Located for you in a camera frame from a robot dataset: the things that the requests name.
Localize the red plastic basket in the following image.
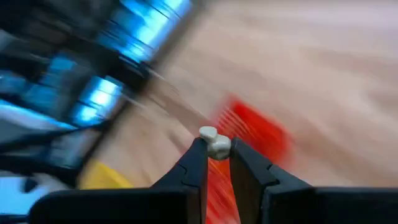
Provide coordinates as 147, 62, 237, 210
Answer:
203, 95, 296, 224

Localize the small beige plastic decoration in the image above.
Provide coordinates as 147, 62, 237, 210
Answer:
198, 126, 233, 161

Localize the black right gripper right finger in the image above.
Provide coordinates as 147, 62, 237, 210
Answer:
229, 138, 398, 224

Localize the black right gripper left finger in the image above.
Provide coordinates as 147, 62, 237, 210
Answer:
27, 138, 208, 224

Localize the yellow plastic basket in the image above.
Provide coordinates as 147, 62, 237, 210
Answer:
77, 160, 134, 190

